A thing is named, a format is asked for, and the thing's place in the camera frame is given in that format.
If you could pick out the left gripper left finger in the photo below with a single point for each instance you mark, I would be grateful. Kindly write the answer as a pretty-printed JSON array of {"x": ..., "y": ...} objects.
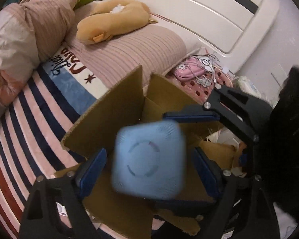
[{"x": 54, "y": 208}]

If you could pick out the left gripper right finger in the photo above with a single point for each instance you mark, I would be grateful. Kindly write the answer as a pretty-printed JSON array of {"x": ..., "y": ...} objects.
[{"x": 238, "y": 201}]

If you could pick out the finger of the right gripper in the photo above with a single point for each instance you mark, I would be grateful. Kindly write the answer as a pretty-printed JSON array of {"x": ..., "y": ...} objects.
[
  {"x": 181, "y": 117},
  {"x": 191, "y": 209}
]

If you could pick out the blue square device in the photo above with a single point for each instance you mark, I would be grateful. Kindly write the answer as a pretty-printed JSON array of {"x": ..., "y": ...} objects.
[{"x": 150, "y": 160}]

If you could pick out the pink pouch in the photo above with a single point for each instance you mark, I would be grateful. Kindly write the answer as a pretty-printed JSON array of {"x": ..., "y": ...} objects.
[{"x": 189, "y": 68}]

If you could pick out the striped plush blanket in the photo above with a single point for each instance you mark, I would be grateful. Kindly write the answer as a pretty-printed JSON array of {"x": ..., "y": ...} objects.
[{"x": 31, "y": 129}]

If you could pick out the brown cardboard box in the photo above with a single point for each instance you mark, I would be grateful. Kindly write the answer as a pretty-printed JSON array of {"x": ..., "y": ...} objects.
[{"x": 130, "y": 103}]

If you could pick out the pink ribbed pillow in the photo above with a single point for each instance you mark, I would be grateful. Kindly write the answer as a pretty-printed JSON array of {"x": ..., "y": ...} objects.
[{"x": 155, "y": 48}]

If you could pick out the white bed headboard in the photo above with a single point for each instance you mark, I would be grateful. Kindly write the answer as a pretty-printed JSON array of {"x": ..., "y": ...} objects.
[{"x": 232, "y": 28}]

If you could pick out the tan plush toy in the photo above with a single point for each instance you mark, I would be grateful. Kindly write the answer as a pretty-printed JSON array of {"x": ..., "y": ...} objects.
[{"x": 111, "y": 18}]

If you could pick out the pink grey rolled duvet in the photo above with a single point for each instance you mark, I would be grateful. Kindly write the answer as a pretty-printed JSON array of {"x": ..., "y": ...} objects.
[{"x": 30, "y": 34}]

